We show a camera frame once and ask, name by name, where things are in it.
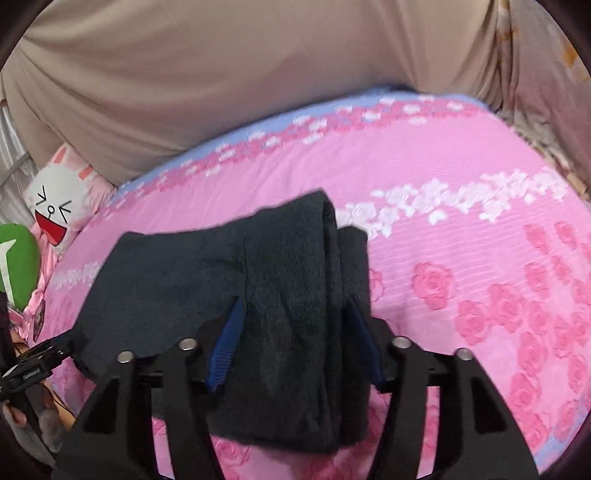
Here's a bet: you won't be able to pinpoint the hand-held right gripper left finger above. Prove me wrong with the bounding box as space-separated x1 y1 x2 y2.
51 298 247 480

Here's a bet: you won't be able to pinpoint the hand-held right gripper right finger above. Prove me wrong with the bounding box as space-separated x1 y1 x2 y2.
345 295 540 480

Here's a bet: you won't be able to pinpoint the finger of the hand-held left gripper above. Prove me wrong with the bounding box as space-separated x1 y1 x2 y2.
28 333 77 370

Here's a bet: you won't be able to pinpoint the dark grey pants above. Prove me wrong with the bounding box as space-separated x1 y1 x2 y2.
74 188 372 455

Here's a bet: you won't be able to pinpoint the person's left hand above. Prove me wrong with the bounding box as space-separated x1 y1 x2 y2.
0 401 29 428

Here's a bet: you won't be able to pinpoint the green pillow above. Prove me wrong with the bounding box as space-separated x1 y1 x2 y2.
0 223 40 310

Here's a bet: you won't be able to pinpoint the pink rabbit pillow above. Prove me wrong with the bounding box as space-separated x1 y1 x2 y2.
25 143 118 254

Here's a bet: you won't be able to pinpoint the pink floral bed sheet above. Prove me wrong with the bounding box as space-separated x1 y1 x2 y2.
34 90 591 480

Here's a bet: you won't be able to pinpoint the beige hanging cloth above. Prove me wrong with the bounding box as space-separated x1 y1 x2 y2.
0 0 509 185

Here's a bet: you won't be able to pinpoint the cream printed blanket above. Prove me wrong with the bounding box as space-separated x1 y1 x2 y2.
496 0 591 199

